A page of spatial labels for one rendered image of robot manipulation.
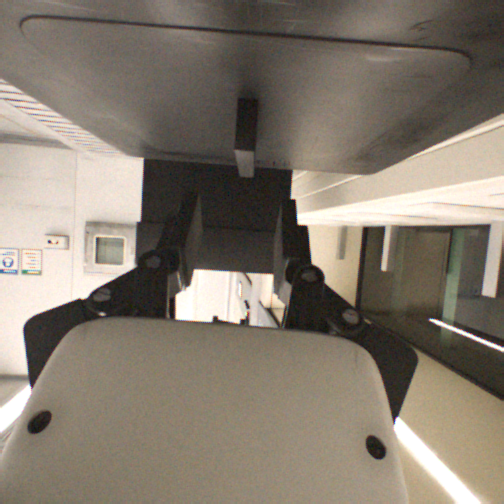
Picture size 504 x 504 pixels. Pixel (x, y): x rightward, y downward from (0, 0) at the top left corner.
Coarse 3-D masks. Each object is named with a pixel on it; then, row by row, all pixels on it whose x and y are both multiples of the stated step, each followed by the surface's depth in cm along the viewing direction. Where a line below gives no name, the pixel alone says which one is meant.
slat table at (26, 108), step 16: (0, 80) 40; (0, 96) 45; (16, 96) 45; (16, 112) 52; (32, 112) 51; (48, 112) 51; (48, 128) 60; (64, 128) 59; (80, 128) 58; (80, 144) 71; (96, 144) 70
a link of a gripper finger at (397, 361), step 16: (368, 336) 11; (384, 336) 11; (368, 352) 11; (384, 352) 11; (400, 352) 11; (384, 368) 10; (400, 368) 10; (384, 384) 10; (400, 384) 10; (400, 400) 10
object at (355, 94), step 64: (0, 0) 11; (64, 0) 10; (128, 0) 10; (192, 0) 10; (256, 0) 10; (320, 0) 10; (384, 0) 9; (448, 0) 9; (0, 64) 15; (64, 64) 14; (128, 64) 14; (192, 64) 14; (256, 64) 13; (320, 64) 13; (384, 64) 12; (448, 64) 12; (128, 128) 24; (192, 128) 22; (256, 128) 17; (320, 128) 20; (384, 128) 20; (448, 128) 19
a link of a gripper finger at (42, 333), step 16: (64, 304) 11; (80, 304) 11; (32, 320) 10; (48, 320) 11; (64, 320) 11; (80, 320) 11; (32, 336) 10; (48, 336) 10; (64, 336) 10; (32, 352) 10; (48, 352) 10; (32, 368) 9; (32, 384) 9
